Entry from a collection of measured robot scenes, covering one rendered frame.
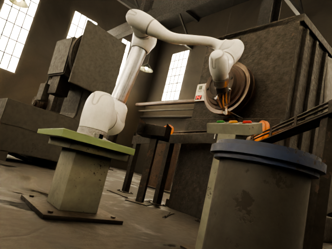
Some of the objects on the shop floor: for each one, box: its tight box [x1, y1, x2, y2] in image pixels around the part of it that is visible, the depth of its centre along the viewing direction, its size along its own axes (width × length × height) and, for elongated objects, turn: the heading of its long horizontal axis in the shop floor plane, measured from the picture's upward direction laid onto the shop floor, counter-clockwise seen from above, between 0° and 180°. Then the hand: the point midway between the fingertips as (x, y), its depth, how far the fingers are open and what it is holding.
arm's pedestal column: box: [20, 147, 123, 225], centre depth 145 cm, size 40×40×31 cm
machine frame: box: [165, 13, 332, 246], centre depth 260 cm, size 73×108×176 cm
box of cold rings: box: [0, 98, 80, 170], centre depth 391 cm, size 103×83×79 cm
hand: (224, 109), depth 175 cm, fingers closed
